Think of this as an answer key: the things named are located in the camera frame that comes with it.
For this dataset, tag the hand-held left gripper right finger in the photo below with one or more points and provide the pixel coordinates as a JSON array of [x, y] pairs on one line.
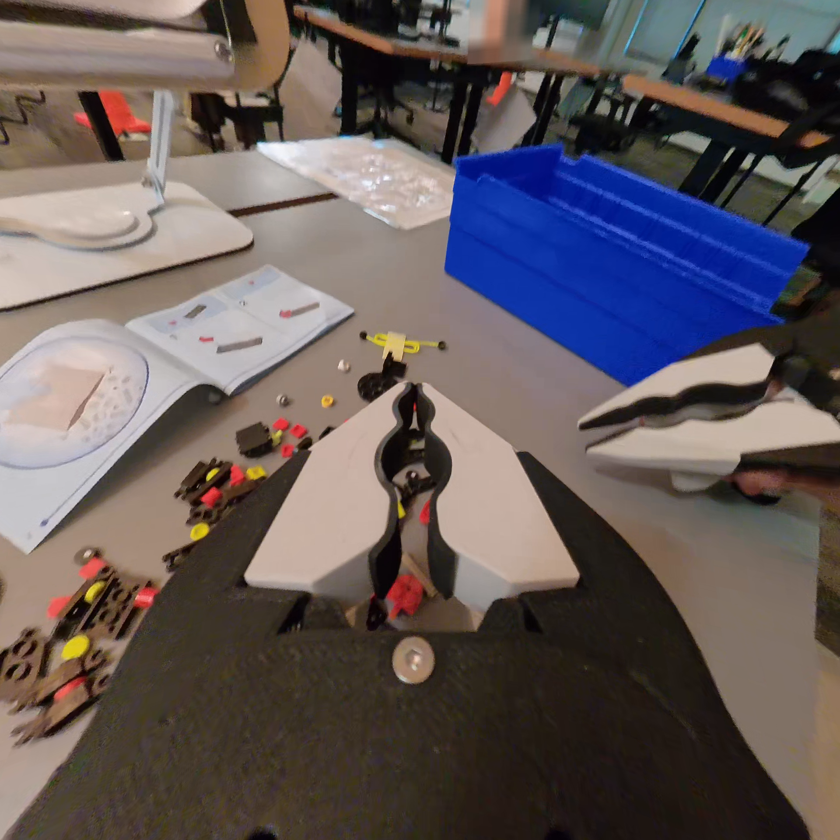
[[505, 525]]

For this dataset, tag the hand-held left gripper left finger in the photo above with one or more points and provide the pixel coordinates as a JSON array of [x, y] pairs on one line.
[[321, 518]]

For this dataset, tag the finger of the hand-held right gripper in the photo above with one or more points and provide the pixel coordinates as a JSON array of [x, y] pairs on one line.
[[709, 371], [722, 439]]

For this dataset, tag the pile of lego pieces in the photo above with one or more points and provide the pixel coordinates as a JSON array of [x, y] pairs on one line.
[[253, 438]]

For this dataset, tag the open lego instruction booklet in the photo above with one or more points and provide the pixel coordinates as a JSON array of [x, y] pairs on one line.
[[98, 446]]

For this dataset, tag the person's right hand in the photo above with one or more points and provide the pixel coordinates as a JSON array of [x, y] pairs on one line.
[[768, 485]]

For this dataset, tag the blue plastic storage bin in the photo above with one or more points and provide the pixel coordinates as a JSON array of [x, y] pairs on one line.
[[558, 282]]

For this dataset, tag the background wooden desk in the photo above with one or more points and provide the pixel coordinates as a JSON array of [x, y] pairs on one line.
[[709, 105], [407, 43]]

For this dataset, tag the small blue pen holder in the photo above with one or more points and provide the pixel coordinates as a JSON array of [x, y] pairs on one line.
[[725, 69]]

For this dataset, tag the white book stand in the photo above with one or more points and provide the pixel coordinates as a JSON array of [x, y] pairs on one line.
[[98, 262]]

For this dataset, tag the clear plastic bag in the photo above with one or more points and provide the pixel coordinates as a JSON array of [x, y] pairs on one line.
[[374, 177]]

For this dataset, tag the red chair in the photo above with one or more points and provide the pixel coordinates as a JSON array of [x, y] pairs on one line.
[[118, 118]]

